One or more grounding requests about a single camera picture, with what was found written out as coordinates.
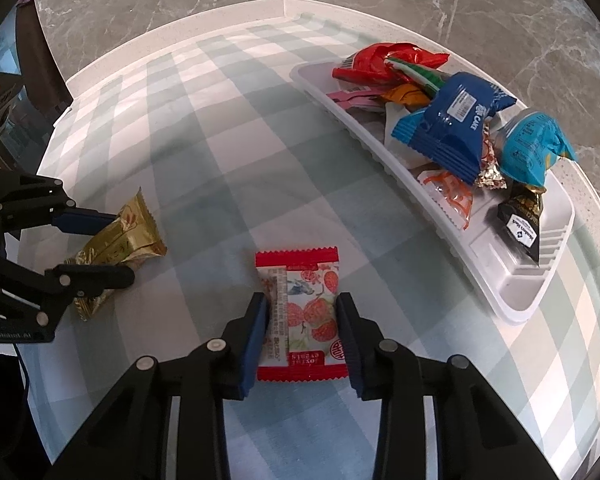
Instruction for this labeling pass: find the teal snack packet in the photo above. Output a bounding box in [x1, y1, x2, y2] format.
[495, 108, 578, 188]

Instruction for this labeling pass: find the red strawberry print snack packet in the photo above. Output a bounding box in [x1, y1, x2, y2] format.
[255, 246, 348, 382]

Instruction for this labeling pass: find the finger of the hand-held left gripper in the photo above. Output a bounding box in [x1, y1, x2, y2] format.
[0, 261, 136, 329]
[0, 170, 119, 238]

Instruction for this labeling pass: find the black snack packet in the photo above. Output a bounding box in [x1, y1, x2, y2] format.
[484, 182, 547, 265]

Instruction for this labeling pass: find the green white checked tablecloth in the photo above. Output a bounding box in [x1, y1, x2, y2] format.
[35, 12, 600, 480]

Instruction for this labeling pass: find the green striped snack packet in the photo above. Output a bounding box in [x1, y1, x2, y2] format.
[385, 57, 453, 98]

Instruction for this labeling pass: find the gold foil orange snack packet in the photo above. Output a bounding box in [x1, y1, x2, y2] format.
[475, 130, 508, 191]

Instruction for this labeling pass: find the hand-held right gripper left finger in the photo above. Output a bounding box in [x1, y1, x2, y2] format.
[45, 291, 270, 480]

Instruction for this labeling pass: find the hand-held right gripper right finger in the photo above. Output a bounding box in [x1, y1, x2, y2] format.
[335, 292, 556, 480]

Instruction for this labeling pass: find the pink snack packet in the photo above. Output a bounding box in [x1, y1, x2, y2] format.
[326, 85, 396, 111]

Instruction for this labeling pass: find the white orange print snack packet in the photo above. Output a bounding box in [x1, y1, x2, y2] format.
[415, 165, 476, 231]

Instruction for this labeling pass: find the blue cake packet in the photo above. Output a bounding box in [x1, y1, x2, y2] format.
[391, 72, 517, 185]

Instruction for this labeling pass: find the dark brown chair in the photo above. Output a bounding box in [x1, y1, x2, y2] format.
[17, 0, 74, 116]

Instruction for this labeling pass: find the white plastic tray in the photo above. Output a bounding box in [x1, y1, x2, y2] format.
[289, 57, 576, 324]

